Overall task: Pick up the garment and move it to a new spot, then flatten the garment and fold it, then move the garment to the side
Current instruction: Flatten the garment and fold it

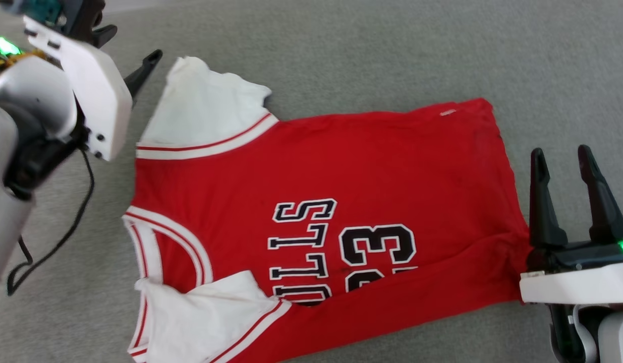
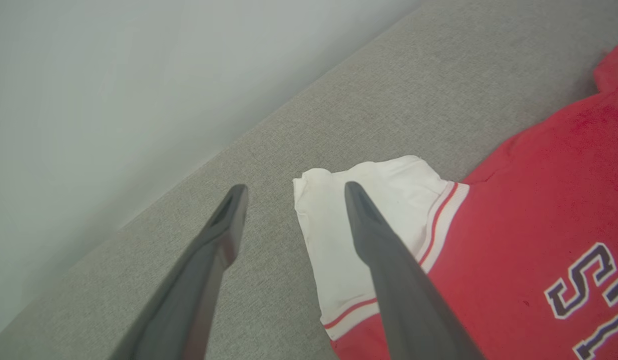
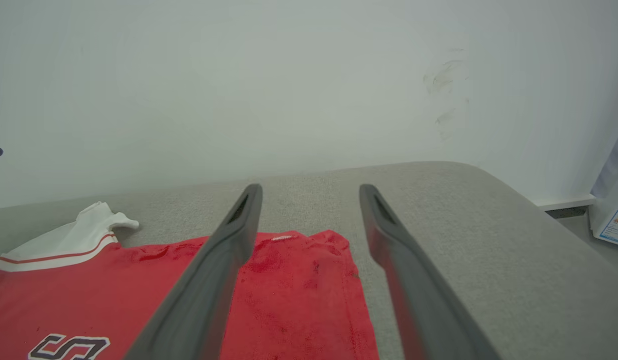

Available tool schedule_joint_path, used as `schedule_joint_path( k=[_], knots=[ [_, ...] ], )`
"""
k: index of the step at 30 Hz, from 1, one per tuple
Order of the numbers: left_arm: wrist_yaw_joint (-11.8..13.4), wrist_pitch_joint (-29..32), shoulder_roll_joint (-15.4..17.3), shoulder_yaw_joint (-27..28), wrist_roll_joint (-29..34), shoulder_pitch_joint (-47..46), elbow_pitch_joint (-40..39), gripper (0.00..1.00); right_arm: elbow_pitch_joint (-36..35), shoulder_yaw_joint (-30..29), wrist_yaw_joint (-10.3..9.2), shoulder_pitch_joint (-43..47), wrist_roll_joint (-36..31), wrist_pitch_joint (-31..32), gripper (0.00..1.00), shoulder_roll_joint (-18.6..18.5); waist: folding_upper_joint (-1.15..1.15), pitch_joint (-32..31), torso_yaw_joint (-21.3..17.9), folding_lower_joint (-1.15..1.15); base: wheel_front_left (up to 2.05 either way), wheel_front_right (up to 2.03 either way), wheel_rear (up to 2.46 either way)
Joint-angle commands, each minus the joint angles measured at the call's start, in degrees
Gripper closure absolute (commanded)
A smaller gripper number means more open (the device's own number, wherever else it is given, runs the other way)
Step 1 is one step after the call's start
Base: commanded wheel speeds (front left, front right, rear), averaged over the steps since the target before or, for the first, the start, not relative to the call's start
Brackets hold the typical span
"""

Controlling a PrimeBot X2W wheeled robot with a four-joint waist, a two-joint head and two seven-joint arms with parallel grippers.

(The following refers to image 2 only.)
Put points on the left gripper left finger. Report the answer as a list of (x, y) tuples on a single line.
[(188, 310)]

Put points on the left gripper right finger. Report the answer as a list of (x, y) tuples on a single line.
[(414, 320)]

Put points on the red Bulls basketball jersey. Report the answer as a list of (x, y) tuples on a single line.
[(529, 200)]

